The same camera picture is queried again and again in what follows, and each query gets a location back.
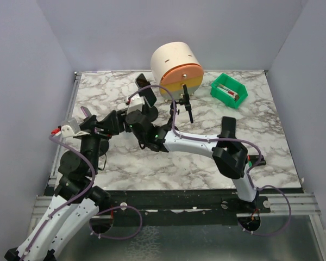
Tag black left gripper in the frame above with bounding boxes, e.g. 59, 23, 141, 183
76, 110, 120, 174

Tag black adjustable phone stand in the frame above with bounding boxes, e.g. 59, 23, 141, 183
156, 84, 195, 131

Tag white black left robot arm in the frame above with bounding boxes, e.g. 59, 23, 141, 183
4, 107, 122, 260

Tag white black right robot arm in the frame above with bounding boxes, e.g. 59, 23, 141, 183
126, 110, 259, 213

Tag black round-base phone stand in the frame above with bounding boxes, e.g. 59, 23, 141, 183
142, 102, 158, 122

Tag small black phone stand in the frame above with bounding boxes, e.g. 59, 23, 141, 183
99, 139, 109, 157

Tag purple phone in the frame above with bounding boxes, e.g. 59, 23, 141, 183
80, 106, 92, 117

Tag silver phone with dark screen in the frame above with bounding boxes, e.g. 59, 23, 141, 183
135, 73, 157, 108

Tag cream cylindrical drawer organizer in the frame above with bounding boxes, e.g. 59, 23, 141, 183
151, 42, 204, 100

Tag items inside green bin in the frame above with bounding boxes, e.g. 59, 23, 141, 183
218, 84, 239, 102

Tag green plastic bin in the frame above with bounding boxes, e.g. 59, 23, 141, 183
210, 73, 248, 109

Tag orange highlighter marker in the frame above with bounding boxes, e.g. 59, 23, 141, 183
248, 155, 264, 161

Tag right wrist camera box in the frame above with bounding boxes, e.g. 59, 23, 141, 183
126, 94, 145, 114

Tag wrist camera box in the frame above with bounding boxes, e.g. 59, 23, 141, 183
51, 118, 89, 138
126, 94, 145, 114

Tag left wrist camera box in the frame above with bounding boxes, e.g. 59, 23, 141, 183
51, 118, 89, 138

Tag black front mounting rail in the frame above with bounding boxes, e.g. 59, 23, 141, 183
107, 189, 270, 227

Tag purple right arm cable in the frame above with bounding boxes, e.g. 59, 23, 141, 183
127, 84, 292, 237

